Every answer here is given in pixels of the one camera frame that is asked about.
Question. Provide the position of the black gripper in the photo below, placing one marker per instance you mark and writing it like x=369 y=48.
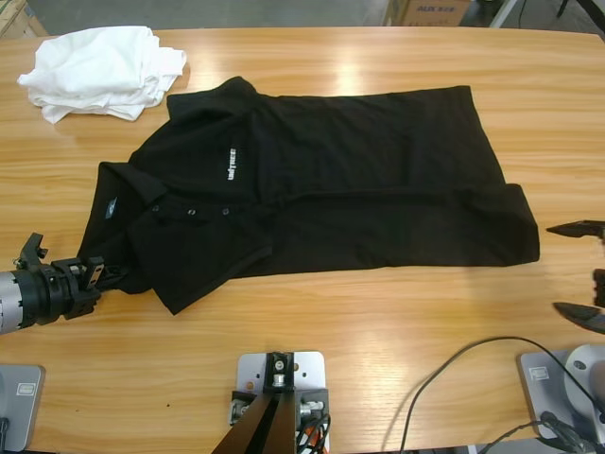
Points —
x=57 y=293
x=600 y=286

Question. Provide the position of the black polo shirt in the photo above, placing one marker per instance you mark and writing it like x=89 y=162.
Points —
x=331 y=189

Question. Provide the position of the white folded shirt pile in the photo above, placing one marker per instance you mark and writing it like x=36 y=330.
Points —
x=104 y=71

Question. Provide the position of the black tripod leg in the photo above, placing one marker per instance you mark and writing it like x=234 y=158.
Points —
x=586 y=9

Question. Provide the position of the grey metal stand leg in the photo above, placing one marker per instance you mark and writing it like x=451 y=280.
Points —
x=503 y=12

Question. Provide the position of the brown cardboard box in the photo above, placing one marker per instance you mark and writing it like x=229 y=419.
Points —
x=19 y=19

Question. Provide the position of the white printed cardboard box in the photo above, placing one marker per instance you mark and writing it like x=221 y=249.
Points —
x=425 y=12

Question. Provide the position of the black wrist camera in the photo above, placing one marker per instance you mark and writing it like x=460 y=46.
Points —
x=30 y=248

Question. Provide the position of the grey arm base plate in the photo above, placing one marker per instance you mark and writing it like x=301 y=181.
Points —
x=548 y=383
x=21 y=402

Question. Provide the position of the black metal corner bracket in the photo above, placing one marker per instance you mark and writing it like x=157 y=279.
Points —
x=241 y=406
x=314 y=406

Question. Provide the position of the dark camera post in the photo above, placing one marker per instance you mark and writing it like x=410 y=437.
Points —
x=264 y=425

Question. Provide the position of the white mount block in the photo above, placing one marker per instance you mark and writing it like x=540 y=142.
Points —
x=309 y=369

